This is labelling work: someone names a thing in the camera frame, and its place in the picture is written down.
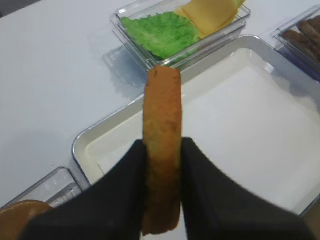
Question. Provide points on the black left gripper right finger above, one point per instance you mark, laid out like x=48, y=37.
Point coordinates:
x=217, y=208

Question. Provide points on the clear lettuce cheese container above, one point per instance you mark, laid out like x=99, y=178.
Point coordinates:
x=186, y=58

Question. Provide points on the white square metal tray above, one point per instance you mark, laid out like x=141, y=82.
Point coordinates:
x=256, y=116

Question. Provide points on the bun half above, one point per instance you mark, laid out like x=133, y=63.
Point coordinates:
x=162, y=136
x=15, y=217

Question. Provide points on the leftmost brown meat patty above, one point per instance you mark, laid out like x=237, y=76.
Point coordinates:
x=302, y=43

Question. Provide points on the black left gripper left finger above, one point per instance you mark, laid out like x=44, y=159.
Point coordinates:
x=111, y=209

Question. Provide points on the brown meat patty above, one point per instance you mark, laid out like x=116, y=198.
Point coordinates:
x=302, y=43
x=309, y=32

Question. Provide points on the green lettuce leaf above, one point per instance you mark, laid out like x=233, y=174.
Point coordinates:
x=162, y=34

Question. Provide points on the rear yellow cheese slice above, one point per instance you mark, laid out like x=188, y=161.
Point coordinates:
x=237, y=4

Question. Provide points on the yellow cheese slice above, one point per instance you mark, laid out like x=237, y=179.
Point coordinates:
x=209, y=16
x=237, y=4

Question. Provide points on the clear patty tomato container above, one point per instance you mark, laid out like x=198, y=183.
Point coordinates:
x=301, y=60

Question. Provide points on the front yellow cheese slice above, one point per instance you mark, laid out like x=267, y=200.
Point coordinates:
x=209, y=16

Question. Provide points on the clear bun container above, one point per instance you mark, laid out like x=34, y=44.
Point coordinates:
x=55, y=189

